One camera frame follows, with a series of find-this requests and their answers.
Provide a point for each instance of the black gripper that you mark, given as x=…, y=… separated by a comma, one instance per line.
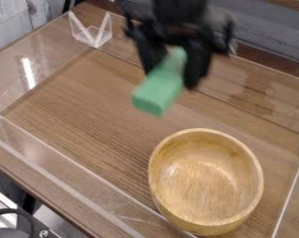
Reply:
x=185, y=23

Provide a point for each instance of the green rectangular block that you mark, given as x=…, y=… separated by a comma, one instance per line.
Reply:
x=162, y=85

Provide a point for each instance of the brown wooden bowl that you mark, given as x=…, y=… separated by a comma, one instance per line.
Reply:
x=205, y=181

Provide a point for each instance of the clear acrylic corner bracket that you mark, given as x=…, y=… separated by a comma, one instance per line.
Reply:
x=93, y=36

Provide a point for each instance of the clear acrylic barrier wall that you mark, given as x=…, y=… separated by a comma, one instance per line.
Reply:
x=74, y=143

